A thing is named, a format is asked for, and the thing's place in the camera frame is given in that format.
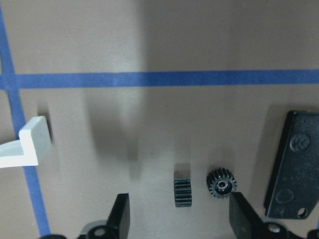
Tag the black flat brake pad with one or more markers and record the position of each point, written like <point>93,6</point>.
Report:
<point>293,190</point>

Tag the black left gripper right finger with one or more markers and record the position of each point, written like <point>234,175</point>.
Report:
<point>244,221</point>

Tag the small black gear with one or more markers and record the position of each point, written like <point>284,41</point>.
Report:
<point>182,192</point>
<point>220,183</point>

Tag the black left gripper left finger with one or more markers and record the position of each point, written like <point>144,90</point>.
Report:
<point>118,223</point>

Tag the white curved plastic part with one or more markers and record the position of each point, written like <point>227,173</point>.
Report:
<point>31,147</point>

